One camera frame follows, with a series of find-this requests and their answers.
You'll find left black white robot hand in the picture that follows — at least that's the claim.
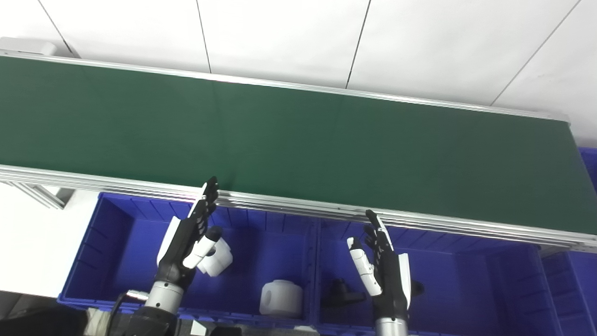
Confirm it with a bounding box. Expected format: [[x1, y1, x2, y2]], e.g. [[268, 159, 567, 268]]
[[156, 176, 223, 292]]

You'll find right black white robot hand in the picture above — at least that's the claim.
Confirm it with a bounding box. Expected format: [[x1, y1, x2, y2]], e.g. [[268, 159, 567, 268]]
[[346, 210, 412, 322]]

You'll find white cylindrical plastic part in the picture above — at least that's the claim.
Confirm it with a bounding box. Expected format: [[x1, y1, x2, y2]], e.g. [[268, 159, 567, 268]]
[[259, 280, 304, 318]]

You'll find white plastic part with hole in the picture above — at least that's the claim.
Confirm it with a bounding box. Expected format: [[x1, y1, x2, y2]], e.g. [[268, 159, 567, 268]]
[[198, 238, 233, 277]]

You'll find black plastic part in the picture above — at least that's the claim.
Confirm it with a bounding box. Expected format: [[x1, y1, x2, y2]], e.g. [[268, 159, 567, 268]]
[[322, 279, 367, 308]]

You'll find blue plastic bin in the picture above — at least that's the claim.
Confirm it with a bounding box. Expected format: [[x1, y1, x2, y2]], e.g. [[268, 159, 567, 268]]
[[541, 147, 597, 336], [58, 192, 322, 327], [315, 219, 560, 336]]

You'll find aluminium conveyor support leg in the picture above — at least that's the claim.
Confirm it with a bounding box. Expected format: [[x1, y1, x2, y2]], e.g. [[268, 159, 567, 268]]
[[9, 183, 75, 210]]

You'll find green conveyor belt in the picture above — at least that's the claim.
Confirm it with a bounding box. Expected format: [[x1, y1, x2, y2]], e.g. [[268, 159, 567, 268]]
[[0, 49, 597, 248]]

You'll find grey conveyor end cover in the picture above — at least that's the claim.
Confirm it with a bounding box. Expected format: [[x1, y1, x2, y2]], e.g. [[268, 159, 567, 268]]
[[0, 37, 57, 56]]

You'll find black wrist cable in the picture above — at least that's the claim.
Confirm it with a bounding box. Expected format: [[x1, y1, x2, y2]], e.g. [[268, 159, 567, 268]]
[[105, 292, 130, 336]]

